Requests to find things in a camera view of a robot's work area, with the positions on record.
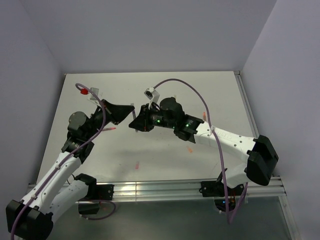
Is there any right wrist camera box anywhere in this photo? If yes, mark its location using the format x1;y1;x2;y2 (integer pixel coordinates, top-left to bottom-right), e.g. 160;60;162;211
144;87;160;109

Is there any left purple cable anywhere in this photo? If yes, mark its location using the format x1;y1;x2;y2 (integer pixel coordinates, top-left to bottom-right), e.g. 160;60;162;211
9;82;117;240

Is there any purple highlighter pen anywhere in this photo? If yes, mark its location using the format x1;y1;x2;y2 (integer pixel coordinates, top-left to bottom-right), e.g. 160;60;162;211
132;110;138;133

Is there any orange highlighter pen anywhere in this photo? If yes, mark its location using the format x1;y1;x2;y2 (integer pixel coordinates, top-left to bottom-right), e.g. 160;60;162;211
203;112;207;122

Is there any red highlighter pen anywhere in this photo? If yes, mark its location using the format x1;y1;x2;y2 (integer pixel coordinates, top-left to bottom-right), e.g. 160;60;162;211
102;127;117;132

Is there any aluminium right side rail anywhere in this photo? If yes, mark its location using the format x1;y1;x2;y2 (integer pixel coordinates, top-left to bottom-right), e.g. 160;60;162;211
233;71;259;138

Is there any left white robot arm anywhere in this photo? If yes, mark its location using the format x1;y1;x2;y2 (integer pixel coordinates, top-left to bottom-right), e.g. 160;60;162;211
5;99;135;240

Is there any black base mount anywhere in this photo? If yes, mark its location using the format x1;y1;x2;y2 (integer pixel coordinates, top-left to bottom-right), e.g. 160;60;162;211
78;184;117;221
199;181;245;212

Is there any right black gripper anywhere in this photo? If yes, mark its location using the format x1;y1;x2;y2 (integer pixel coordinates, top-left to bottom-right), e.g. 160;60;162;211
129;102;177;131

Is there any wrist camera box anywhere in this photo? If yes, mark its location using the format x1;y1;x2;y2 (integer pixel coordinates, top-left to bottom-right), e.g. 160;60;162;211
144;87;160;109
87;87;102;106

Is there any aluminium rail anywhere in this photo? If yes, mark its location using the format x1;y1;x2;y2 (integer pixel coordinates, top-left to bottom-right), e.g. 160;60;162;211
233;71;259;138
26;176;287;203

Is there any aluminium front rail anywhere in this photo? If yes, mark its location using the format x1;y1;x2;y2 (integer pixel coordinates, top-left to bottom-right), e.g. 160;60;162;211
26;176;287;203

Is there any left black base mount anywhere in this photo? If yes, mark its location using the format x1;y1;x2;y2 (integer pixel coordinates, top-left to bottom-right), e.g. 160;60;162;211
78;184;117;221

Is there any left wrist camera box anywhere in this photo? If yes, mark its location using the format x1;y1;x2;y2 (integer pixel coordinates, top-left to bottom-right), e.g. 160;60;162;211
87;87;102;106

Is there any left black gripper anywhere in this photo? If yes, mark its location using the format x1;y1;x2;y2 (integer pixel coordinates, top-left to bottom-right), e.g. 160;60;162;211
84;99;135;140

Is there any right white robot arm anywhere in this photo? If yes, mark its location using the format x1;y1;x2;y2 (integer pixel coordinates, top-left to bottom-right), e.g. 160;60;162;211
128;97;279;196

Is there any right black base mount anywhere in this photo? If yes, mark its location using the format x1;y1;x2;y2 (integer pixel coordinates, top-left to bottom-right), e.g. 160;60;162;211
199;181;245;212

